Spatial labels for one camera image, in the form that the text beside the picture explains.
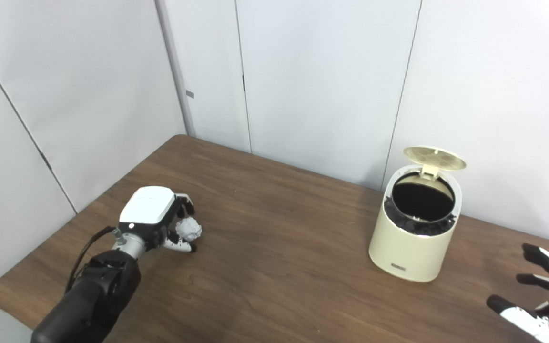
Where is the cream round bin lid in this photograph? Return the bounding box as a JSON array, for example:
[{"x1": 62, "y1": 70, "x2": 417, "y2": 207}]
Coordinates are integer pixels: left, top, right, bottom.
[{"x1": 403, "y1": 146, "x2": 467, "y2": 181}]

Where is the white paper ball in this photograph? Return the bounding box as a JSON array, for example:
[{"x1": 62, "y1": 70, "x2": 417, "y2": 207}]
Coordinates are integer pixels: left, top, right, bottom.
[{"x1": 175, "y1": 217, "x2": 203, "y2": 241}]

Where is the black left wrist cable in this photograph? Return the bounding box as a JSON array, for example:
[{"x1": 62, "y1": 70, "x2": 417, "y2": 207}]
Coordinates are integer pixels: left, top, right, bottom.
[{"x1": 65, "y1": 226, "x2": 122, "y2": 293}]

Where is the grey wall corner post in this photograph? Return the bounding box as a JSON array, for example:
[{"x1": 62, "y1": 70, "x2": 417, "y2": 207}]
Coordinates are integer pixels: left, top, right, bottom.
[{"x1": 154, "y1": 0, "x2": 196, "y2": 138}]

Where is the black bin liner bag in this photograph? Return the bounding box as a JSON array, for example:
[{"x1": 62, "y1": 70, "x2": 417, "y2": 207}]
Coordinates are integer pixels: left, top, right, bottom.
[{"x1": 383, "y1": 172, "x2": 457, "y2": 236}]

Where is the cream-colored bin body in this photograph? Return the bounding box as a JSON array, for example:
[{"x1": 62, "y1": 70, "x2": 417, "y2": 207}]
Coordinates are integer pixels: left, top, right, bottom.
[{"x1": 368, "y1": 164, "x2": 463, "y2": 283}]

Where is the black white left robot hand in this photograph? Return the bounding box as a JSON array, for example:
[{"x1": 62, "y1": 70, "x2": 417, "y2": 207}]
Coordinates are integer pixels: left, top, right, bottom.
[{"x1": 118, "y1": 186, "x2": 198, "y2": 253}]

